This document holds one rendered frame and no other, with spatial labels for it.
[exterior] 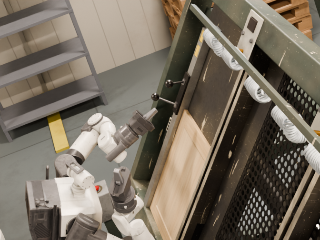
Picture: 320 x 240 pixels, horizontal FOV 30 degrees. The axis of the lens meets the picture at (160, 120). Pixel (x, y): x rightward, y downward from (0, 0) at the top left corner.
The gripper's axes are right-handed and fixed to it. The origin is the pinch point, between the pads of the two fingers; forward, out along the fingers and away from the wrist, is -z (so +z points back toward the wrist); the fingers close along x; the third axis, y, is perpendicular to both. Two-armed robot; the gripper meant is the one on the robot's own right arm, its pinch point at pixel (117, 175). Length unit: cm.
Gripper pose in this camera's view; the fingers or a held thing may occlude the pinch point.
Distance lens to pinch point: 208.1
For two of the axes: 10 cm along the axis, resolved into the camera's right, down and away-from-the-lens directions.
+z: 1.0, 6.5, 7.5
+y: 9.6, 1.3, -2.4
